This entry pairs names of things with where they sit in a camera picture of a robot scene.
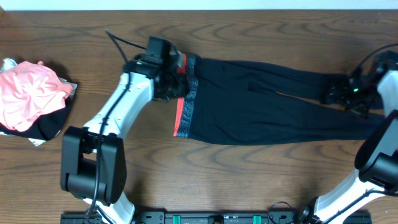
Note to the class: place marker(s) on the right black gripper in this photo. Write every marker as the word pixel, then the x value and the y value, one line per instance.
pixel 341 89

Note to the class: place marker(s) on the black folded garment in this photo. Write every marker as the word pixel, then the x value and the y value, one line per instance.
pixel 47 126

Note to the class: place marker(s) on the pink crumpled garment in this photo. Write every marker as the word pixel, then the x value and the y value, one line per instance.
pixel 29 91

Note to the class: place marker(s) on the black leggings red waistband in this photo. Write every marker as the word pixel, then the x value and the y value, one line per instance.
pixel 254 103

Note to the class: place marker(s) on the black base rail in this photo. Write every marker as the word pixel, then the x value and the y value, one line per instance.
pixel 209 218

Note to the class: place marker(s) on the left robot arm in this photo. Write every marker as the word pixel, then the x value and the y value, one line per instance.
pixel 93 166

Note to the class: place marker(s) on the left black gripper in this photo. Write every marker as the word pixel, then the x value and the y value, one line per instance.
pixel 181 91

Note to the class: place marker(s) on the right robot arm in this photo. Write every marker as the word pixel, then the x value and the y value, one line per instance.
pixel 375 165

